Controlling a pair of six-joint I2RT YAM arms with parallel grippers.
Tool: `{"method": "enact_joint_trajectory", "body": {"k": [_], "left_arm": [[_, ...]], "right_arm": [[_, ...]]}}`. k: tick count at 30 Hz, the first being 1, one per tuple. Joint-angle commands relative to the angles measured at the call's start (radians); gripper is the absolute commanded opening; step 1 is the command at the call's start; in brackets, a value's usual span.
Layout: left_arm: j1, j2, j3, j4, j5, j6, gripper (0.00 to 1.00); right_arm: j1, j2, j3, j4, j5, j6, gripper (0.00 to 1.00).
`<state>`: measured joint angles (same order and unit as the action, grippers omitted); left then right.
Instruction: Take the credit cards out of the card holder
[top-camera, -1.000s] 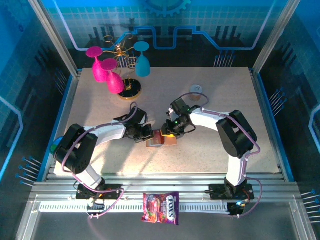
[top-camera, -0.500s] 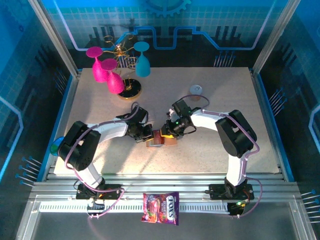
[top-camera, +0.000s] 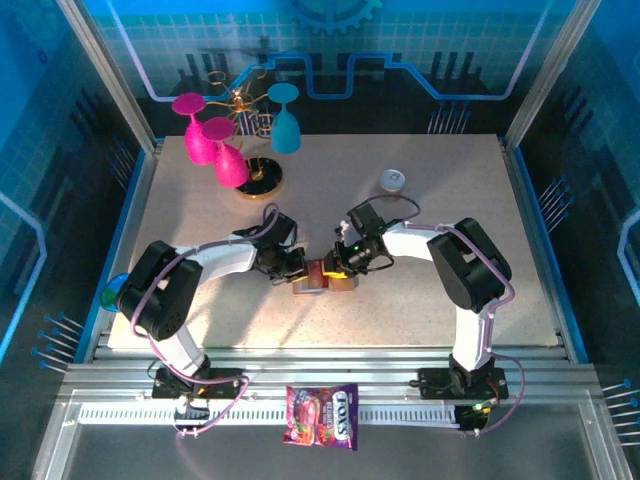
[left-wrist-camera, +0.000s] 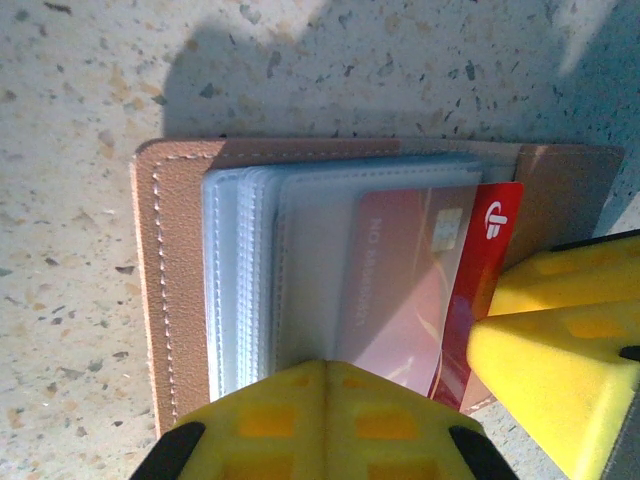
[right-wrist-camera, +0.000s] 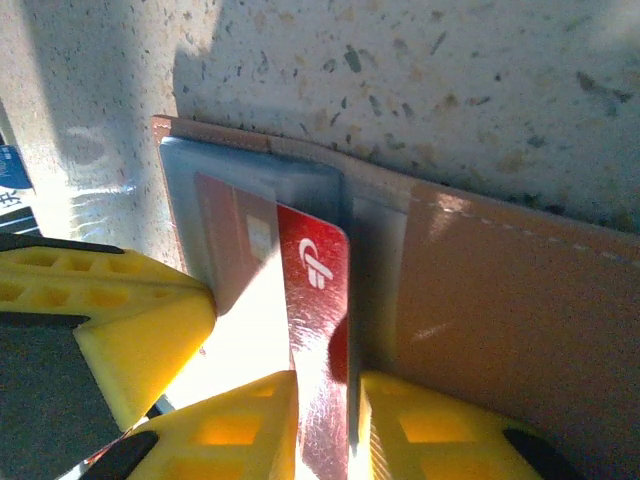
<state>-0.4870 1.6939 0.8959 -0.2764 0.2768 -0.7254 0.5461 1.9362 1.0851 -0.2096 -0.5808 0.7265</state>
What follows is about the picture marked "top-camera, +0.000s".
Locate brown square tray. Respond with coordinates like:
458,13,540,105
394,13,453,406
292,259,361,297

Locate red credit card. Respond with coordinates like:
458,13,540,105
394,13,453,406
307,259,331,291

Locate tin can with silver lid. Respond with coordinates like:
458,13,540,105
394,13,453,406
378,168,407,199

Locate gold glass rack, black base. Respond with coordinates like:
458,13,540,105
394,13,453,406
205,67,285,202

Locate pink wine glass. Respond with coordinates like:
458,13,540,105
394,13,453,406
199,117,250,189
171,92,221,167

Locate teal wine glass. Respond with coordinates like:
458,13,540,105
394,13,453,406
266,82,302,154

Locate purple candy bag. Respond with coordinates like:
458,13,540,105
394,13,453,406
282,383,360,452

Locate blue plastic cup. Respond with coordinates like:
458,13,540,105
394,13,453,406
101,272,130,314

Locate black controller board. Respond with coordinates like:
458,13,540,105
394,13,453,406
173,399,211,435
455,402,495,432

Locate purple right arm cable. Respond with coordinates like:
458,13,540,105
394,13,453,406
357,194,526,436

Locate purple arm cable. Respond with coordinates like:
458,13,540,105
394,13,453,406
357,194,526,436
128,202,281,441

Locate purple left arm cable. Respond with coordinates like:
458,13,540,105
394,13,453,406
128,202,281,441

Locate aluminium enclosure frame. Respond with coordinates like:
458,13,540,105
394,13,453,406
29,0,640,480

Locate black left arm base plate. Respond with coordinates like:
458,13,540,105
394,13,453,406
151,367,249,401

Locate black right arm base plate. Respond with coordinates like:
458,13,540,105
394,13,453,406
417,367,510,401

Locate white slotted cable duct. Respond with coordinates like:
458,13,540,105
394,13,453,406
78,407,461,427

